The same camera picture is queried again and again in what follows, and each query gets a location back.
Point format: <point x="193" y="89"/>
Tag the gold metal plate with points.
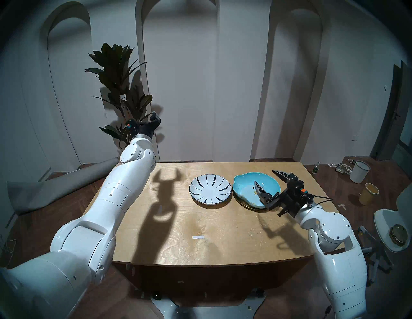
<point x="249" y="206"/>

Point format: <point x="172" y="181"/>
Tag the white swivel chair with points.
<point x="384" y="222"/>

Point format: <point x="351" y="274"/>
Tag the white plate with blue stripes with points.
<point x="210" y="189"/>

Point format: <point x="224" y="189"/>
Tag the rolled grey mat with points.
<point x="51" y="189"/>

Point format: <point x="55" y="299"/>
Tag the upright bottle with green label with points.
<point x="316" y="169"/>

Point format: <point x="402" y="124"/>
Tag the blue penguin plate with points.
<point x="246" y="188"/>

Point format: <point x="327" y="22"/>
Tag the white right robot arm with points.
<point x="338" y="257"/>

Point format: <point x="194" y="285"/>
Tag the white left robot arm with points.
<point x="96" y="218"/>

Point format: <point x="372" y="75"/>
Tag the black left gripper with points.
<point x="141" y="130"/>

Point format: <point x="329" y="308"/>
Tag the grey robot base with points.
<point x="206" y="308"/>

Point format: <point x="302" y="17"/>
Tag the dark grey door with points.
<point x="391" y="112"/>

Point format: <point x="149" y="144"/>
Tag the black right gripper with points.
<point x="289" y="199"/>

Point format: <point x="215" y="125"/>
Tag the stack of gold plates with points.
<point x="398" y="235"/>

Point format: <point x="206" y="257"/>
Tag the white bucket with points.
<point x="359" y="173"/>

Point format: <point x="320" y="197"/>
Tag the tall green leafy plant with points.
<point x="116" y="74"/>

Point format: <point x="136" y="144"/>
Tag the brown paper bucket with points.
<point x="368" y="196"/>

